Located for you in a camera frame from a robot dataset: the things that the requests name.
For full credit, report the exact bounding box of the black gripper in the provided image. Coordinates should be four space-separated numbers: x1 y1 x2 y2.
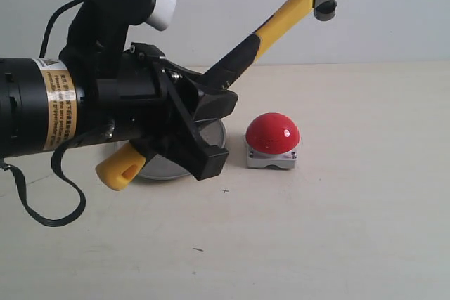
59 44 238 163

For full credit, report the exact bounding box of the yellow black claw hammer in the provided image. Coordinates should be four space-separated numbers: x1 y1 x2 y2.
96 0 337 190

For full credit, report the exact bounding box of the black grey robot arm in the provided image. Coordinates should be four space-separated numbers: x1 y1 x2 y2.
1 43 238 183

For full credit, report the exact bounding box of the red dome push button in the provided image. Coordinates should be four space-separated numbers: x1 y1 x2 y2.
245 112 302 170

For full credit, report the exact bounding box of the round stainless steel plate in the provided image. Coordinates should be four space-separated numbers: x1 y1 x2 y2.
137 119 226 181

